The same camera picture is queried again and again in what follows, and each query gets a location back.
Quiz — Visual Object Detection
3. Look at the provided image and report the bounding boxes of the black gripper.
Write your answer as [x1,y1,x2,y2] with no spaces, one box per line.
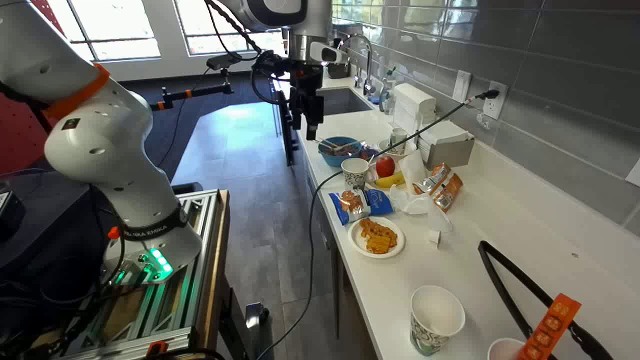
[285,56,328,142]

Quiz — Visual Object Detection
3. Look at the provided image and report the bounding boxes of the white plate with orange food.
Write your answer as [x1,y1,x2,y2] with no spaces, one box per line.
[345,216,408,260]

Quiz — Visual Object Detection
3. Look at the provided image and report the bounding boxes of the metal tissue dispenser box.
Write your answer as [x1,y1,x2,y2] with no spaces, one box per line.
[418,121,476,171]

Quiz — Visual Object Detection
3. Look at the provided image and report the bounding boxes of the kitchen sink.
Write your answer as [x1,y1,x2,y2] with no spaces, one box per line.
[317,86,371,117]

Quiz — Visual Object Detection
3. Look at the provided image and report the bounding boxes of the blue bowl with cereal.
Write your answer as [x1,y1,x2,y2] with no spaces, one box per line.
[316,135,364,171]

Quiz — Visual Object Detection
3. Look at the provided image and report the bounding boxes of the printed paper cup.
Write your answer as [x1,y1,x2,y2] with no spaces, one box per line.
[339,157,371,190]
[408,285,468,358]

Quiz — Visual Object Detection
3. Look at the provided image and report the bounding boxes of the clear bottle green cap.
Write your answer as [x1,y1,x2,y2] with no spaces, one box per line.
[377,75,395,113]

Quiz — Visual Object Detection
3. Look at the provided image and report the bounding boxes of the chrome faucet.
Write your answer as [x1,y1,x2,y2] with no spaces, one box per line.
[349,32,375,92]

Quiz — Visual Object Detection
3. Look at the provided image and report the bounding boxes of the red tomato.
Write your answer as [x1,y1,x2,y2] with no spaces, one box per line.
[374,154,395,180]

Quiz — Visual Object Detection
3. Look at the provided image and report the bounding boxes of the small orange snack pack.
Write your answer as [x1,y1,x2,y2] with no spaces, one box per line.
[338,188,370,220]

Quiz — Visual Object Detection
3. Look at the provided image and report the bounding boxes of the yellow banana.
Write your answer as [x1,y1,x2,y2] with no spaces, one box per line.
[370,171,408,190]

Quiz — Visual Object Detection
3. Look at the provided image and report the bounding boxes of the white rack box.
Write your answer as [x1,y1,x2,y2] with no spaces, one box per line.
[390,83,439,135]

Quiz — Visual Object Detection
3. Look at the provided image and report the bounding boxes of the blue snack bag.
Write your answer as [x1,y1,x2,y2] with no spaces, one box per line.
[328,186,395,228]

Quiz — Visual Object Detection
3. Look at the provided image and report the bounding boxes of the black tripod orange joints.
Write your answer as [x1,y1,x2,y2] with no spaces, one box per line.
[148,51,246,115]

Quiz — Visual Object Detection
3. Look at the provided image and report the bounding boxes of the orange snack packet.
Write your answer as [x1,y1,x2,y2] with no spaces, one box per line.
[418,163,451,197]
[432,173,465,214]

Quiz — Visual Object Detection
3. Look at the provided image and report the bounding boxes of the window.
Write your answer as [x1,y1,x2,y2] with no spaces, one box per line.
[45,0,163,65]
[173,0,287,56]

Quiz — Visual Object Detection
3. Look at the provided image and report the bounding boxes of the black kitchen tongs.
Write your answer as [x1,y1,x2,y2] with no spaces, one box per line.
[476,238,613,360]

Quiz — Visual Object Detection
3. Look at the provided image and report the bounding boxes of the plain white cup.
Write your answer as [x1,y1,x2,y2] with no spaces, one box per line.
[485,337,530,360]

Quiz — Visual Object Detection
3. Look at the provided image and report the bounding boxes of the black camera stand pole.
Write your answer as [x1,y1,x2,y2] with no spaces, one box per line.
[276,78,300,168]

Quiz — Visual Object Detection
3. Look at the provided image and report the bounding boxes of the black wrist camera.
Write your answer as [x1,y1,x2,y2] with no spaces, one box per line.
[249,49,292,78]

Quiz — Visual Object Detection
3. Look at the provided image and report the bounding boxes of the long dark power cable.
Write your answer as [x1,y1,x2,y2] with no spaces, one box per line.
[256,88,504,360]

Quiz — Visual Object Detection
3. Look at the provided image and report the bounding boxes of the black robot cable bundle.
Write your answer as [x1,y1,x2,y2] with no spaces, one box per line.
[202,0,295,102]

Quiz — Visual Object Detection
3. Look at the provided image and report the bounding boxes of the white wall switch plate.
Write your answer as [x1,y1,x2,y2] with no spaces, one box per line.
[451,68,472,105]

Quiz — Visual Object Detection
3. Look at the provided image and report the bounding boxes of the white wall outlet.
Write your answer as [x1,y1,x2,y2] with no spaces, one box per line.
[482,80,510,123]

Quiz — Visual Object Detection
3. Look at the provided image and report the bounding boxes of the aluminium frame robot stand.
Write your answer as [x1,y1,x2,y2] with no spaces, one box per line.
[58,188,232,360]

